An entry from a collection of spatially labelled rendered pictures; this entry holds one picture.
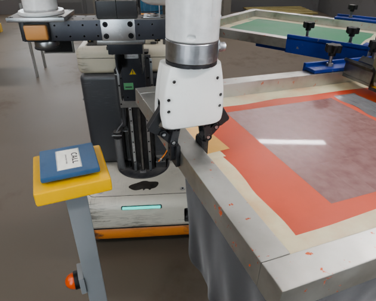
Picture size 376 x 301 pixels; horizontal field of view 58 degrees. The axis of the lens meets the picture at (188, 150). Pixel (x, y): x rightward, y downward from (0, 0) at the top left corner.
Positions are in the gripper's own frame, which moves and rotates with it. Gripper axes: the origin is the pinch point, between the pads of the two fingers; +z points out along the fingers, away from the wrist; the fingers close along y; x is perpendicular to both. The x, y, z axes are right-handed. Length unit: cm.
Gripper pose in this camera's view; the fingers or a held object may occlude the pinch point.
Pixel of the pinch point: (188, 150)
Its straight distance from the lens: 56.9
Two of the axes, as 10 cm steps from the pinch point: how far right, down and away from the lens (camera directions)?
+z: -0.3, 8.6, 5.1
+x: 3.6, 4.8, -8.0
